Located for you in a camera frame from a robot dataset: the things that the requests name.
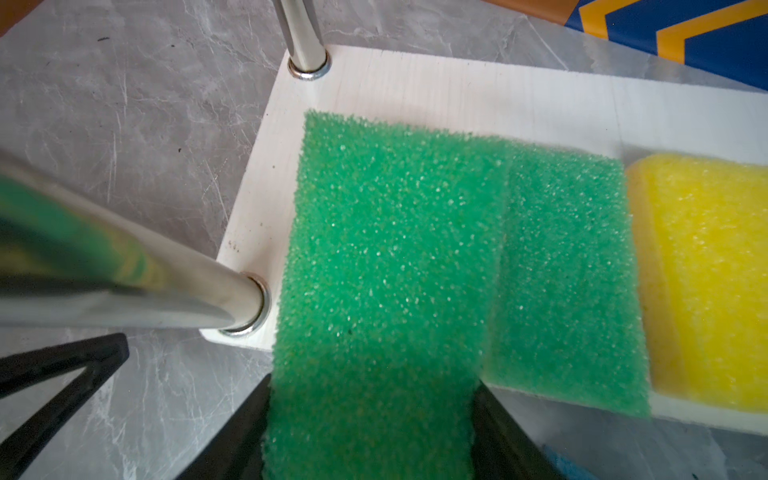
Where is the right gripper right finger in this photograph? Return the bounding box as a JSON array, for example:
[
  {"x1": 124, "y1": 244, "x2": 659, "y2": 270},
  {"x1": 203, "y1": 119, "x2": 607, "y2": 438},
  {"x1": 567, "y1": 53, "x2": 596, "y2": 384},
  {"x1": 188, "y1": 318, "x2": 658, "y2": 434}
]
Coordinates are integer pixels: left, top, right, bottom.
[{"x1": 471, "y1": 383, "x2": 564, "y2": 480}]

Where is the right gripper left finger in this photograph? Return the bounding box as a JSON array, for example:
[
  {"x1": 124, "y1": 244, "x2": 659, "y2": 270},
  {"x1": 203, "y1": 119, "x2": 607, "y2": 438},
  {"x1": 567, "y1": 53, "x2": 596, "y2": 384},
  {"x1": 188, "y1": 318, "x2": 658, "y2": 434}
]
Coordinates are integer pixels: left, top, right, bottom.
[{"x1": 177, "y1": 374, "x2": 271, "y2": 480}]

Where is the green yellow sponge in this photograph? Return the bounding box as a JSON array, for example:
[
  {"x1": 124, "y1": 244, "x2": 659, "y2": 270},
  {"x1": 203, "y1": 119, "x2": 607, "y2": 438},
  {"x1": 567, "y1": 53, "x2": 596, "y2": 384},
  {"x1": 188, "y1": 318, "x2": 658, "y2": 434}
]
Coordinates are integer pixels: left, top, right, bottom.
[{"x1": 483, "y1": 145, "x2": 650, "y2": 418}]

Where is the blue sponge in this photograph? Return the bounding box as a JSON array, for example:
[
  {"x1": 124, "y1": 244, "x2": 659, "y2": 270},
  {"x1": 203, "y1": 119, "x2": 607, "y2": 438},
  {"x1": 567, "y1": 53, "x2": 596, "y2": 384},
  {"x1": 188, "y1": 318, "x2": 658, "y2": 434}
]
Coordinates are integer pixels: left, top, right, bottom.
[{"x1": 541, "y1": 445, "x2": 592, "y2": 480}]

